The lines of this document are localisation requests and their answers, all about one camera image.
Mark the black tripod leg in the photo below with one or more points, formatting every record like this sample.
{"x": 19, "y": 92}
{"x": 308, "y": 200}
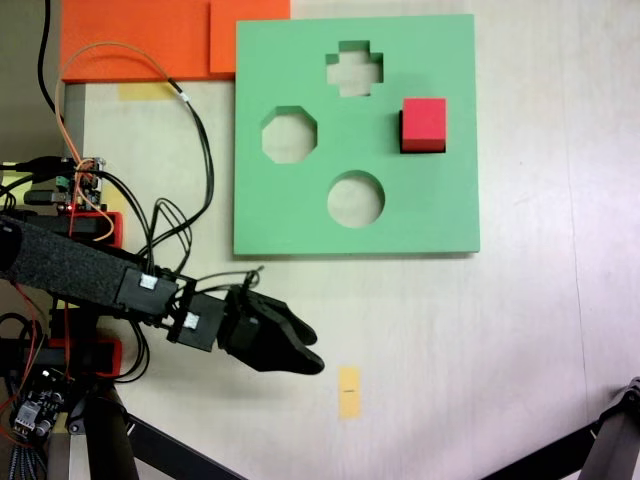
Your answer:
{"x": 110, "y": 440}

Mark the yellow tape strip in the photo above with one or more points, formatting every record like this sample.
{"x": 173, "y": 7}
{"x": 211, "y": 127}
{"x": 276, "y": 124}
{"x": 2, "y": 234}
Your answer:
{"x": 142, "y": 91}

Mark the red square block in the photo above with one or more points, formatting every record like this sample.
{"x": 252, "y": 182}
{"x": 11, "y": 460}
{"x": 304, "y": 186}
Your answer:
{"x": 424, "y": 120}

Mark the black circuit board with capacitors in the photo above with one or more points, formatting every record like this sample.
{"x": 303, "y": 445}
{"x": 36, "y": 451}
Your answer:
{"x": 37, "y": 412}

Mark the pale yellow sticky note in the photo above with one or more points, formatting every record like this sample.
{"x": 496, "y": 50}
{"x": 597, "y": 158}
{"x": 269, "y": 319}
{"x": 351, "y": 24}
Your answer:
{"x": 116, "y": 200}

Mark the black tripod brace bar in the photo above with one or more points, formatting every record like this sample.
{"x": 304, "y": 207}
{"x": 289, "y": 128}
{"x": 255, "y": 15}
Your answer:
{"x": 545, "y": 457}
{"x": 175, "y": 452}

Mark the red and black table clamp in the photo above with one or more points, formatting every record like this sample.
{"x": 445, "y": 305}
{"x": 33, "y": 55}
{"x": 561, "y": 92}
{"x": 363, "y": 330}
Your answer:
{"x": 110, "y": 357}
{"x": 117, "y": 225}

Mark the green shape sorting board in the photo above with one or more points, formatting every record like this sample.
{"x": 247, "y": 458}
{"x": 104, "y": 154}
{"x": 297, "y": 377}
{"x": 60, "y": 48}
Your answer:
{"x": 440, "y": 210}

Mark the grey tripod leg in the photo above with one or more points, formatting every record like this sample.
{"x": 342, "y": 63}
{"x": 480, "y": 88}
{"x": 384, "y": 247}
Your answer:
{"x": 617, "y": 435}

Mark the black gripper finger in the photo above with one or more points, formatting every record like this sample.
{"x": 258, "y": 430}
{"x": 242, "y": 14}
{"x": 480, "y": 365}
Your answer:
{"x": 280, "y": 357}
{"x": 285, "y": 317}

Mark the circuit board with green terminal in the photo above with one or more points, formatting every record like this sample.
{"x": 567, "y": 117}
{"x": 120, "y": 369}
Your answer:
{"x": 82, "y": 185}

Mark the large orange foam block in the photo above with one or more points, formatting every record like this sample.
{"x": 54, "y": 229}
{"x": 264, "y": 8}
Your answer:
{"x": 135, "y": 35}

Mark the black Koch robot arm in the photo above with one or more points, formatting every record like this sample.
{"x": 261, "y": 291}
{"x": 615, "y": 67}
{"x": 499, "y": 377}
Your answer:
{"x": 75, "y": 265}

